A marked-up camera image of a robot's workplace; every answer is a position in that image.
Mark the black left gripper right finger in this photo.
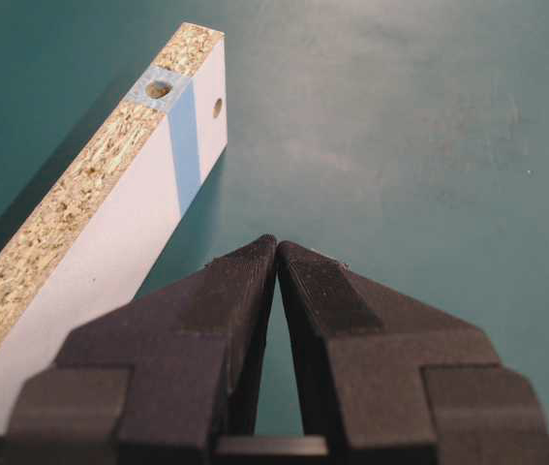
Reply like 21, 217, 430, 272
277, 241, 549, 464

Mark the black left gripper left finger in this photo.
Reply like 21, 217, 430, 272
8, 234, 277, 464

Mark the white particleboard wooden board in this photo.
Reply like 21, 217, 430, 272
0, 23, 228, 432

